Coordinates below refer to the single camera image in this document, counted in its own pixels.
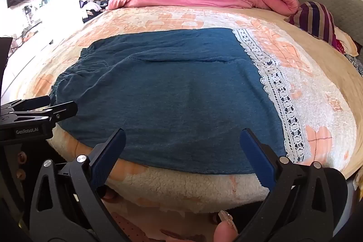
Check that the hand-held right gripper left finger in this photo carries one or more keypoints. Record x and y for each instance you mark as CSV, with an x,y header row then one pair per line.
x,y
113,148

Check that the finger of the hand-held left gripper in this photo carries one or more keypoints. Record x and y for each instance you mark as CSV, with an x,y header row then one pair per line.
x,y
62,111
34,102

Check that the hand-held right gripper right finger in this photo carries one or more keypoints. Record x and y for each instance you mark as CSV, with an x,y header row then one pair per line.
x,y
255,157

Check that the blue pants with lace hem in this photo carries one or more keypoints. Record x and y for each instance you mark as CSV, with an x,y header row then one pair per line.
x,y
170,94

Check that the person's left hand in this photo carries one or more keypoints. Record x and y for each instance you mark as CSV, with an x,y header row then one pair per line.
x,y
21,157

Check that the person's right hand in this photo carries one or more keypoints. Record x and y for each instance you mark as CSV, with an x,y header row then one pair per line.
x,y
224,229

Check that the white low cabinet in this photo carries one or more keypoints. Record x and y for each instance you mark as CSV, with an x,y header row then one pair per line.
x,y
34,49

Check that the orange and white printed blanket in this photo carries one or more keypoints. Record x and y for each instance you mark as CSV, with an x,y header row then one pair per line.
x,y
320,106

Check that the heap of dark clothes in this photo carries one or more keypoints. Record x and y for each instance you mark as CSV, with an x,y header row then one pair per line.
x,y
96,2

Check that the beige bed sheet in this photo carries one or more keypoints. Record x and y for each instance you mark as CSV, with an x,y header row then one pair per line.
x,y
326,43

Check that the blue patterned pillow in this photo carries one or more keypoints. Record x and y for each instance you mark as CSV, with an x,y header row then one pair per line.
x,y
356,64

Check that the cream floral pillow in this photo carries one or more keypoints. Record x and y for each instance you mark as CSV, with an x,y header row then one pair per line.
x,y
346,42

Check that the striped purple garment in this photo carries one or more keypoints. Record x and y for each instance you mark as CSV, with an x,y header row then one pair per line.
x,y
314,19

